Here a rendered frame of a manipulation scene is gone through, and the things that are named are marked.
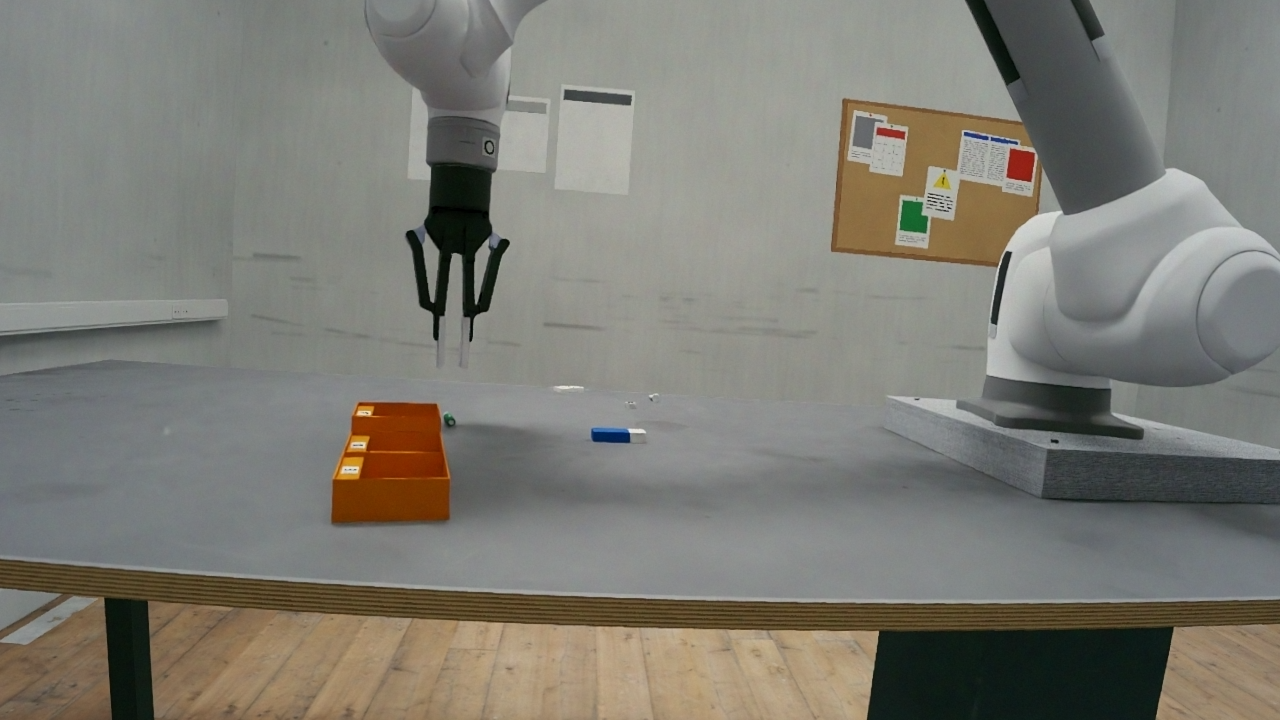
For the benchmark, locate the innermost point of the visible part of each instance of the orange rack of open bins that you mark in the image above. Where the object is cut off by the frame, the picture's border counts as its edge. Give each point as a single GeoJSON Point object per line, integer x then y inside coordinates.
{"type": "Point", "coordinates": [404, 475]}

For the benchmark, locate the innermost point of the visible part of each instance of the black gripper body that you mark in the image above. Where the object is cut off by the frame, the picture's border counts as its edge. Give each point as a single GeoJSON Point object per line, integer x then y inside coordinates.
{"type": "Point", "coordinates": [457, 196]}

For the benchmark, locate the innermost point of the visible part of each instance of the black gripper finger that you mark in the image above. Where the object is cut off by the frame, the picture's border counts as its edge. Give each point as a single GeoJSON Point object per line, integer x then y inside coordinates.
{"type": "Point", "coordinates": [498, 246]}
{"type": "Point", "coordinates": [415, 239]}

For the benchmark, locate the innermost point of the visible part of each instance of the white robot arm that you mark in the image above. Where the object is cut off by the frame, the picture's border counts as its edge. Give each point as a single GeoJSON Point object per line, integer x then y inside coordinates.
{"type": "Point", "coordinates": [1157, 284]}

